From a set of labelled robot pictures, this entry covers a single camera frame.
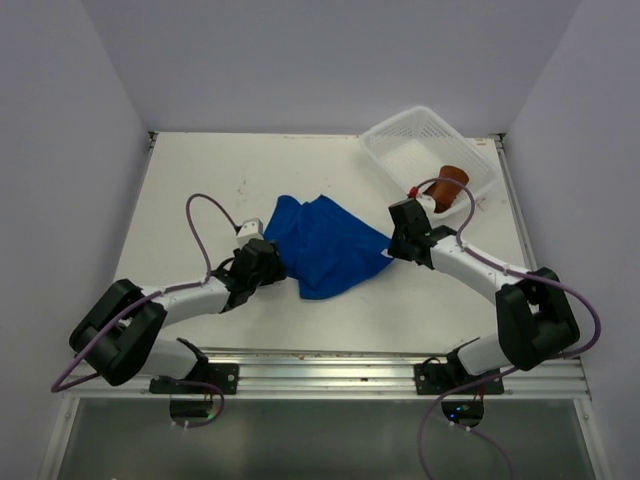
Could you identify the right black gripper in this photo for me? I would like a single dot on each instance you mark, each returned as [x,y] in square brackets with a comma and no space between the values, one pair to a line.
[395,249]

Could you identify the blue towel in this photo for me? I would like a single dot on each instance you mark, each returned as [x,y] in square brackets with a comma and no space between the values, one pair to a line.
[326,249]

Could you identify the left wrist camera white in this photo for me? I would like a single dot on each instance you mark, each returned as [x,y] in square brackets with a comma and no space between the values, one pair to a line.
[248,230]

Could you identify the aluminium front rail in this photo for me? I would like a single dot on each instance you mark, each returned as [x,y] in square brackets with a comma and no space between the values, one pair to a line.
[377,376]

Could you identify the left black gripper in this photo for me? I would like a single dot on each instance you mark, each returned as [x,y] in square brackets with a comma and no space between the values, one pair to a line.
[275,268]

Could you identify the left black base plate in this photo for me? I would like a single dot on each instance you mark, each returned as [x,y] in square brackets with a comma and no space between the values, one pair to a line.
[224,376]

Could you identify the brown orange towel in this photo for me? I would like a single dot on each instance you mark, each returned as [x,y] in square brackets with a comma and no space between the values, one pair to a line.
[446,189]

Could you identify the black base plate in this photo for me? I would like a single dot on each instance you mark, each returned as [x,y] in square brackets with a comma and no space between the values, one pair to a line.
[224,376]
[437,375]

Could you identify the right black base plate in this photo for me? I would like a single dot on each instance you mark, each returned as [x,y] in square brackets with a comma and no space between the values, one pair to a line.
[437,375]

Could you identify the white plastic basket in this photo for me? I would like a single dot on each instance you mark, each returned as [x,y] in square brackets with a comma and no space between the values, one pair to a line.
[415,144]

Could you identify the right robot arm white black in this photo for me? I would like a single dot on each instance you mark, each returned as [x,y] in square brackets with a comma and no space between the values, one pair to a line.
[534,321]

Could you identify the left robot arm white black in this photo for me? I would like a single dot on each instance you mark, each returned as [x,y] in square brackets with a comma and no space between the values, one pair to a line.
[119,337]

